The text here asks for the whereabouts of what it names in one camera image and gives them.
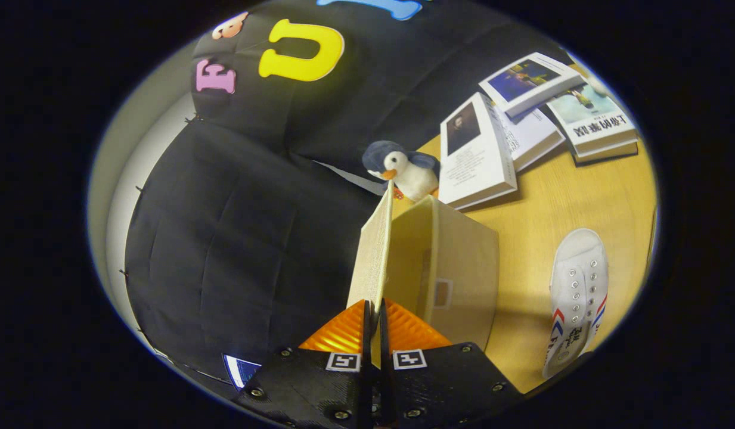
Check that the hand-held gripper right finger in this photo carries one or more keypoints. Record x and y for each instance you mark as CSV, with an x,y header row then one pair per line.
x,y
384,357

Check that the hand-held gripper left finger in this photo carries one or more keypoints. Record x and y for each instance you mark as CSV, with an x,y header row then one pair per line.
x,y
366,357

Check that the beige fabric storage box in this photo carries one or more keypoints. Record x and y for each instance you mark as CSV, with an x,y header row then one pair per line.
x,y
462,268

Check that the white striped canvas shoe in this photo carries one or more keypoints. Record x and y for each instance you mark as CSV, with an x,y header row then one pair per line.
x,y
579,286

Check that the blue lit screen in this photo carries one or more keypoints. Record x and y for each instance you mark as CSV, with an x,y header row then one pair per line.
x,y
242,369

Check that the grey penguin plush toy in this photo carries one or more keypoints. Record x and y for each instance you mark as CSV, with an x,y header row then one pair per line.
x,y
406,173

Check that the white book with portrait cover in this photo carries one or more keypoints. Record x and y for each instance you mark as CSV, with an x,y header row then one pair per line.
x,y
477,161

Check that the plain white book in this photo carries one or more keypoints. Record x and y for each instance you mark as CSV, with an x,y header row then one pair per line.
x,y
531,140

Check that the book with blue picture cover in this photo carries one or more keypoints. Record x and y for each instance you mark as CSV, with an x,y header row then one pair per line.
x,y
528,80

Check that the book with pale teal cover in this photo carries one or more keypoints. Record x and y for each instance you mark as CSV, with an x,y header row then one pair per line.
x,y
597,119

